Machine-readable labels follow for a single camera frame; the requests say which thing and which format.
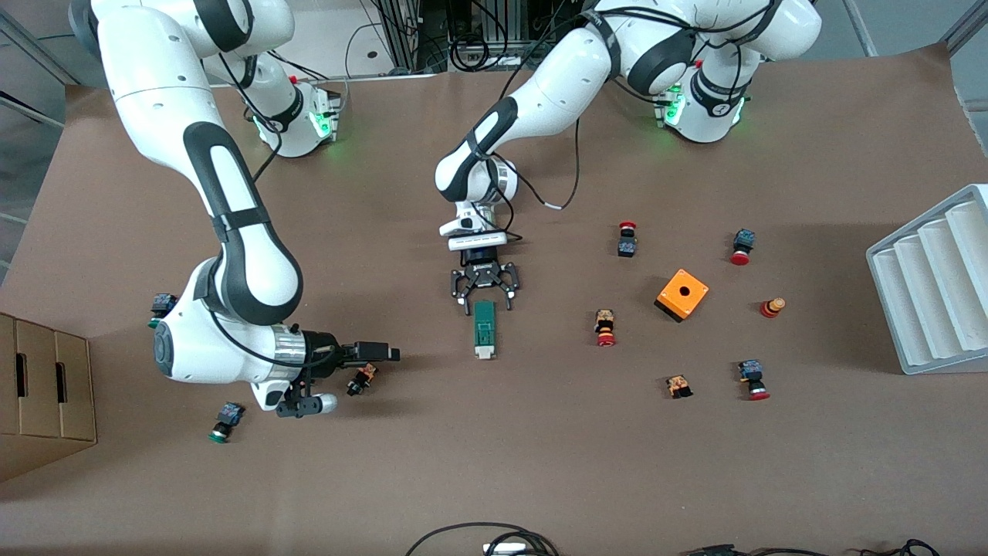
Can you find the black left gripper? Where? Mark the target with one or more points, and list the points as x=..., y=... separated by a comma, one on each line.
x=483, y=273

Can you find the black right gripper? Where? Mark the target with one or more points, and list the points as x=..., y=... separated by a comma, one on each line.
x=323, y=349

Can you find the green load switch cream base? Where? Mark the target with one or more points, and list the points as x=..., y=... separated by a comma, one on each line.
x=485, y=328

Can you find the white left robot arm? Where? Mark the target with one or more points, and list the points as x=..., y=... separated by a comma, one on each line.
x=556, y=85

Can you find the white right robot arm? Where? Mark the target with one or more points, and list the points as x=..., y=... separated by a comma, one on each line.
x=147, y=69

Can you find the red emergency stop orange block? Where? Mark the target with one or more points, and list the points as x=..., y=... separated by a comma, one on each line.
x=605, y=326

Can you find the red push button black block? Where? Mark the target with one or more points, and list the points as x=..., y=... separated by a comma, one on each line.
x=627, y=243

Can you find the green push button blue block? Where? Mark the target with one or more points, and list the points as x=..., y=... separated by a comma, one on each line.
x=160, y=303
x=227, y=419

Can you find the black orange contact block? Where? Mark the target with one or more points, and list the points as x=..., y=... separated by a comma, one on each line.
x=678, y=386

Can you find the red push button blue block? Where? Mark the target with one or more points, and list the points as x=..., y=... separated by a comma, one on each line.
x=752, y=378
x=742, y=245

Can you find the red orange mushroom button head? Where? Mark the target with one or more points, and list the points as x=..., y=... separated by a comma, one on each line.
x=771, y=308

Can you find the brown cardboard box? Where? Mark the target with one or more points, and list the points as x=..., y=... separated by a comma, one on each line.
x=42, y=386

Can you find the grey ribbed plastic tray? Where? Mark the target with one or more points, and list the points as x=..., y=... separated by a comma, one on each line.
x=926, y=293

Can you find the black selector switch orange block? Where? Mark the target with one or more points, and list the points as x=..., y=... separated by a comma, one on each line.
x=363, y=380

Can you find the orange button enclosure box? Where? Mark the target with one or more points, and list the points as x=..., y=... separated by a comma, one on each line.
x=681, y=293

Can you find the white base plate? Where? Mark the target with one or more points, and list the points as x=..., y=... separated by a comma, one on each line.
x=356, y=58

